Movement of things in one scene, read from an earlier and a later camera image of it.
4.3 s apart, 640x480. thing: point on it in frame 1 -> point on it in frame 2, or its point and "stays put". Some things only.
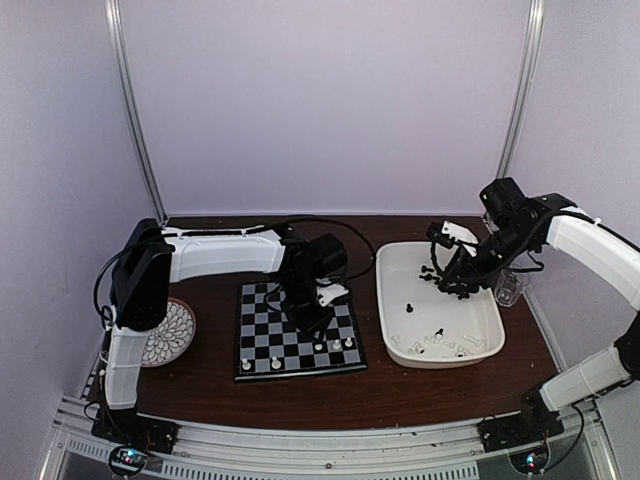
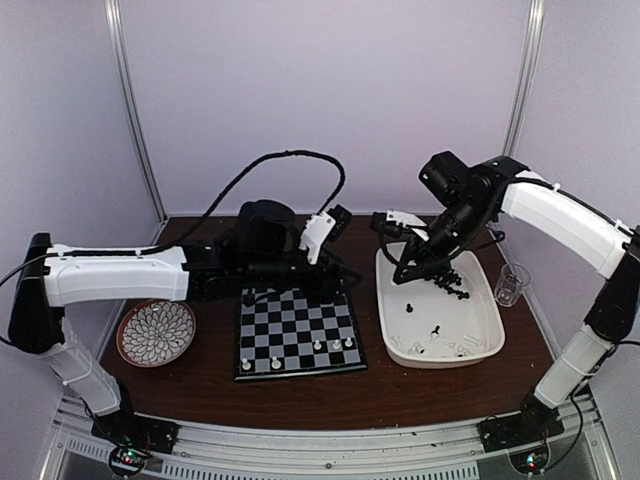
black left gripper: (312, 324) -> (324, 287)
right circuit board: (530, 462) stays put
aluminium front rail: (210, 450) stays put
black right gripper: (467, 266) -> (429, 262)
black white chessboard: (270, 346) stays put
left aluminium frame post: (118, 56) stays put
